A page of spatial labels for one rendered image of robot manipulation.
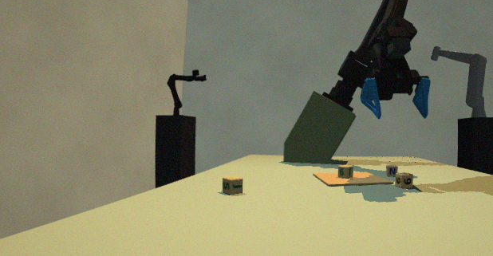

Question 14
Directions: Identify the beige letter block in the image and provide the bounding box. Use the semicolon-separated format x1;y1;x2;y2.
395;172;413;188
386;164;398;176
223;176;243;195
337;165;353;178

